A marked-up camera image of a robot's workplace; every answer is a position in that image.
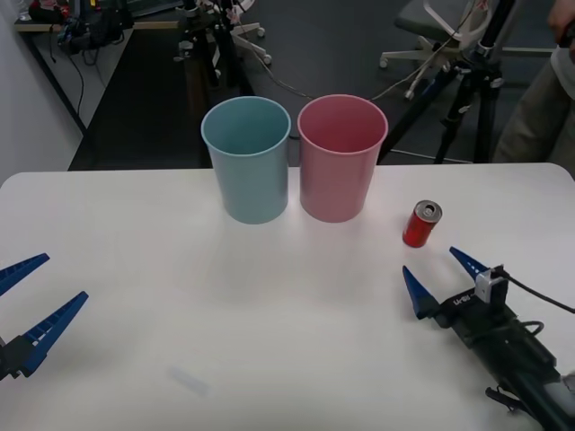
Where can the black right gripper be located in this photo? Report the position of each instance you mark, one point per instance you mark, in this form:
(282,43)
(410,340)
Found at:
(494,332)

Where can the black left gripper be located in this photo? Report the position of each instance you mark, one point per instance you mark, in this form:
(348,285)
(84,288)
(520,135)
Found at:
(9,357)

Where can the red drink can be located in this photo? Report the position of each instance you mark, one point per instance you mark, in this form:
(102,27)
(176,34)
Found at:
(418,229)

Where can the silver and black right arm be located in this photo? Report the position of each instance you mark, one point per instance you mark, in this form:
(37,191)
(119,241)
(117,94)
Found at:
(539,397)

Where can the pink plastic bin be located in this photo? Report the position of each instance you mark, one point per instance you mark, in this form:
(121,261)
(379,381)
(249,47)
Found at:
(334,188)

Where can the person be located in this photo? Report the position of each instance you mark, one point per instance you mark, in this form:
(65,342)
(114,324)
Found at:
(530,125)

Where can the large black tripod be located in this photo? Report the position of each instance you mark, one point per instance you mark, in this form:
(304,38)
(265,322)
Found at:
(483,90)

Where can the pale blue plastic bin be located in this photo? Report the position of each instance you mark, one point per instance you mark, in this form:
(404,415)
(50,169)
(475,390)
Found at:
(251,188)

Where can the wooden-edged desk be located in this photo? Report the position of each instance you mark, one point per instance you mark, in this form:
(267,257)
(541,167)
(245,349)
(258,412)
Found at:
(94,58)

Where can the grey office chair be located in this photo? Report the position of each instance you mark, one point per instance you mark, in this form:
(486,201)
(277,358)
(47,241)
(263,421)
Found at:
(427,18)

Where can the black bag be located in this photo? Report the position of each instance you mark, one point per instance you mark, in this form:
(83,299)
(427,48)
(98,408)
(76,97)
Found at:
(108,22)

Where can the black tripod stand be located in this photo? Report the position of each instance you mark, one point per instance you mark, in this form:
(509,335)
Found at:
(220,45)

